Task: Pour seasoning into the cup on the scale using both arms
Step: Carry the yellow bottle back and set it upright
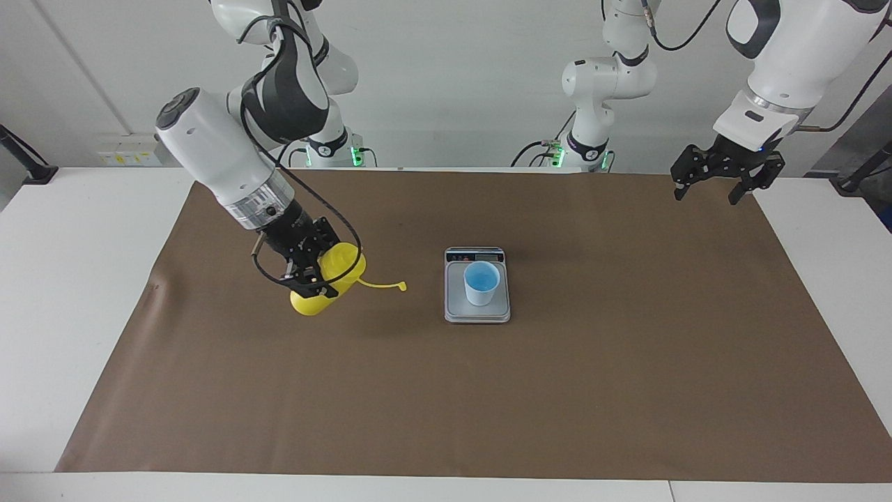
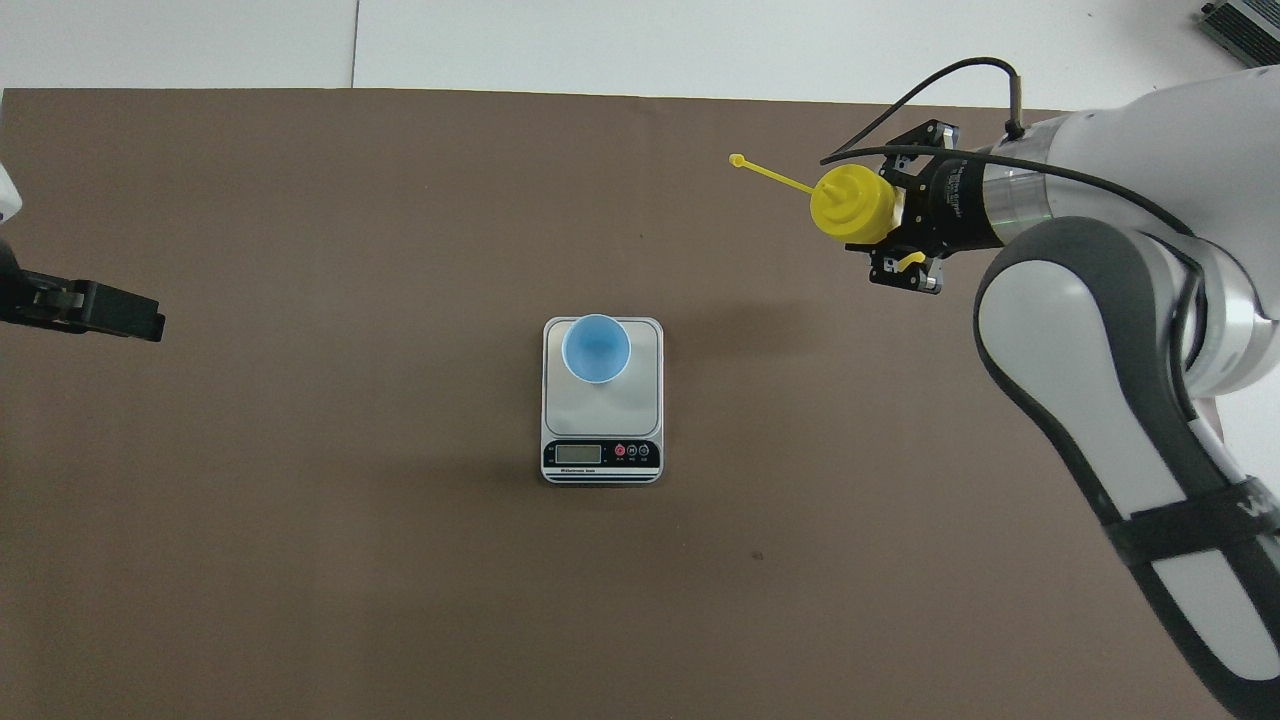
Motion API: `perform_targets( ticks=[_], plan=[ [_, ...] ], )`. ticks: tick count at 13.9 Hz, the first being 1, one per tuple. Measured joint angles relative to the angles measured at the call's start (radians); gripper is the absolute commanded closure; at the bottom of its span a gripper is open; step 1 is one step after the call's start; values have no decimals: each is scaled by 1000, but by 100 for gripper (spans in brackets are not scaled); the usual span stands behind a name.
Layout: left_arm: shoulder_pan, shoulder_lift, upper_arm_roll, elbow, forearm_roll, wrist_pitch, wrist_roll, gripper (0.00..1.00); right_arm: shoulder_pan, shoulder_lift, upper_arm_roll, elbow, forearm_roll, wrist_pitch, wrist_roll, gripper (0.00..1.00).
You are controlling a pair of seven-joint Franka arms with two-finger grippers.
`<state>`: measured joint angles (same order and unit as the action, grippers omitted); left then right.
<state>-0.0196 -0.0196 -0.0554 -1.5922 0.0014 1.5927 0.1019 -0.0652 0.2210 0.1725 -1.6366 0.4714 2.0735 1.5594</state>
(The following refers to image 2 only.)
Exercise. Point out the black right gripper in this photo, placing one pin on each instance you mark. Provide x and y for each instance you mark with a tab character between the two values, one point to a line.
955	205

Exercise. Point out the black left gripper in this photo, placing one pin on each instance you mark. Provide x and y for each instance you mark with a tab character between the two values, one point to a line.
10	300

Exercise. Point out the yellow squeeze bottle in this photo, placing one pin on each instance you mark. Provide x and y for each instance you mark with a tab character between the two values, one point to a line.
852	205

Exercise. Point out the light blue plastic cup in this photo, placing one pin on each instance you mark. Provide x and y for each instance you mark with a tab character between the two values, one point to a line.
596	345

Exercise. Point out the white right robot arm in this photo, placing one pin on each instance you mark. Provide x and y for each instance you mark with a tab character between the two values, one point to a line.
1120	300

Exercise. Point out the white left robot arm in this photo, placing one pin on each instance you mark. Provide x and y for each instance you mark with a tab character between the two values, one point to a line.
6	195

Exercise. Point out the silver digital kitchen scale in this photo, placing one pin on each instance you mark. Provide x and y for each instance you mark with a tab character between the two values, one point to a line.
602	420

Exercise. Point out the grey ribbed metal device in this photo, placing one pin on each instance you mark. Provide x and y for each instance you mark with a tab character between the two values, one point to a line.
1245	25

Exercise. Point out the brown paper table mat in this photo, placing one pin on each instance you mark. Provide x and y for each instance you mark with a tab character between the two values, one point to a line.
400	600

